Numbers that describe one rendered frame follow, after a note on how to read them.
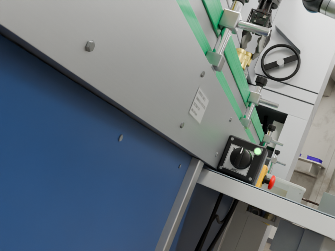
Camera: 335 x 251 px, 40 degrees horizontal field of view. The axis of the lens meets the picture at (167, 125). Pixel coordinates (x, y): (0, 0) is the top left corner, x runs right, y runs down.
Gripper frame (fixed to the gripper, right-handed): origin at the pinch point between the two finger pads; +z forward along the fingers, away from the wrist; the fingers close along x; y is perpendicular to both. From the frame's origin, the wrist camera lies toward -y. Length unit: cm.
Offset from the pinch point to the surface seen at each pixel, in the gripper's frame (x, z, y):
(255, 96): 15, 23, 46
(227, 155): 17, 40, 59
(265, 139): 14.5, 23.3, -14.3
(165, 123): 15, 42, 102
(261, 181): 22, 40, 31
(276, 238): 32, 51, 66
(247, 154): 20, 38, 62
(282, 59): -1, -33, -95
